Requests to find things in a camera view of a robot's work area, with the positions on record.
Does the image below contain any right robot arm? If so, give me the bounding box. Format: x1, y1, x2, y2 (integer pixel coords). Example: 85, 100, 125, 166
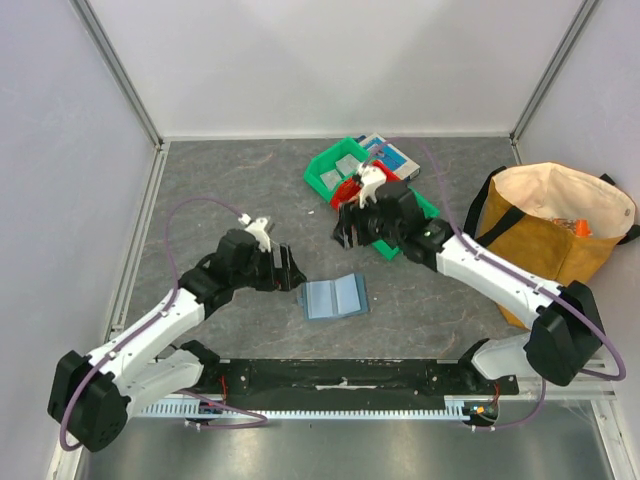
333, 182, 603, 394

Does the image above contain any yellow tote bag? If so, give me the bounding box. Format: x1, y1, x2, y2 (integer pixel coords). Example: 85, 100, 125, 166
462, 160, 637, 331

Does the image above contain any white VIP credit card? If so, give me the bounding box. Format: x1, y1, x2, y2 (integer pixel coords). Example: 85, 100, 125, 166
320, 169, 342, 191

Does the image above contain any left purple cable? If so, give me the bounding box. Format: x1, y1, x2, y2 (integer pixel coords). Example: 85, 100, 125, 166
58, 197, 269, 451

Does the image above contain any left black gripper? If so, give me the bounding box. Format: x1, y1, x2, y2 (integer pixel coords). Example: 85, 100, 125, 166
231, 242, 305, 291

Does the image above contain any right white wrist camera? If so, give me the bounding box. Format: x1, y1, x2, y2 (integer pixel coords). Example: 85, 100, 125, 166
352, 163, 387, 209

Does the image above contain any green bin near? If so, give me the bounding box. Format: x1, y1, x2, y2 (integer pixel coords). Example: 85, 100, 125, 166
372, 187, 441, 262

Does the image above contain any white cable duct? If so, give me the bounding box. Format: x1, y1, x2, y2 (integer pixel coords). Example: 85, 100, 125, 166
137, 396, 470, 421

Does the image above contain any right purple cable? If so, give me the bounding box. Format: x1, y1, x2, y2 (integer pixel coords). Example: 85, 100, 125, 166
364, 137, 629, 434

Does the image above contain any blue card holder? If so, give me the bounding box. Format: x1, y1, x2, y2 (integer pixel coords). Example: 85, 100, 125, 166
298, 273, 370, 321

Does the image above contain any orange item in bag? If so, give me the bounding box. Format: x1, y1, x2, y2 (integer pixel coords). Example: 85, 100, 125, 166
574, 219, 592, 238

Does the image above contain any red bin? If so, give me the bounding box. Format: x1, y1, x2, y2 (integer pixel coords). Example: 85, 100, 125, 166
329, 160, 400, 211

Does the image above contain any green bin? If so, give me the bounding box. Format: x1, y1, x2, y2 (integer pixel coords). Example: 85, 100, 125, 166
372, 187, 441, 262
303, 137, 369, 203

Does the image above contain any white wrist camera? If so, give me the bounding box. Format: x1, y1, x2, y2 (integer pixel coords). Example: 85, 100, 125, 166
238, 213, 272, 252
352, 163, 387, 209

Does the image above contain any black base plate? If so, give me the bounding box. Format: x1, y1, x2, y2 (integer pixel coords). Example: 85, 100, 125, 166
194, 359, 519, 410

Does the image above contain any grey card in bin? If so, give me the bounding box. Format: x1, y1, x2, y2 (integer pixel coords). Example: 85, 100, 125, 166
335, 155, 361, 177

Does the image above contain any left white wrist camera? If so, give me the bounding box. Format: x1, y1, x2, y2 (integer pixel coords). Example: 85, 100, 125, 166
238, 213, 272, 252

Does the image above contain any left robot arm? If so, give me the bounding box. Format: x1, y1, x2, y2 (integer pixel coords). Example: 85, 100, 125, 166
47, 226, 306, 452

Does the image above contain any purple cable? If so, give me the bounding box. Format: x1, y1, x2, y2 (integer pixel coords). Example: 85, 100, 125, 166
58, 197, 269, 451
364, 137, 629, 434

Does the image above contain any blue white box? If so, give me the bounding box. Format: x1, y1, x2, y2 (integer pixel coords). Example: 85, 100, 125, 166
356, 133, 421, 182

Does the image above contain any green bin far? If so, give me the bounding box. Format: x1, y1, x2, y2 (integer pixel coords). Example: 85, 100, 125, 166
303, 137, 369, 203

